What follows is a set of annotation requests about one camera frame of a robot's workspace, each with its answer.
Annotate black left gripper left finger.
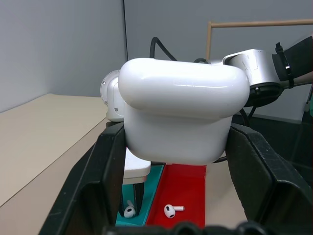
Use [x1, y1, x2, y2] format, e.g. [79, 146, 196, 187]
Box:
[38, 121, 127, 235]

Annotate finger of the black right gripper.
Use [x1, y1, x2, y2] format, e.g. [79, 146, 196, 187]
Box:
[133, 183, 145, 216]

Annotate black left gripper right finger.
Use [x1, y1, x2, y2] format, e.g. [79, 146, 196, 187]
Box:
[225, 123, 313, 235]

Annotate white earbud charging case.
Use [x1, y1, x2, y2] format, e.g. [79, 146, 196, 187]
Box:
[117, 57, 250, 165]

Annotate teal tray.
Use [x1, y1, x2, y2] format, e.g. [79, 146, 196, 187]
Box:
[115, 162, 167, 227]

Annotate white earbud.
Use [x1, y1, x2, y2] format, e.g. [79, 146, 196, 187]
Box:
[163, 204, 185, 219]
[123, 200, 137, 219]

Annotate red tray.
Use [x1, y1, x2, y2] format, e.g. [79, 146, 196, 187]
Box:
[146, 164, 207, 228]

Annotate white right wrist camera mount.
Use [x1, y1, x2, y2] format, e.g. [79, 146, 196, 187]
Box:
[99, 69, 152, 185]

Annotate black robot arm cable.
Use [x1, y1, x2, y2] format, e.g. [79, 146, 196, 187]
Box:
[149, 36, 210, 65]

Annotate wooden frame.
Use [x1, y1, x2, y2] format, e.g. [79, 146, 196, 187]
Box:
[206, 19, 313, 61]

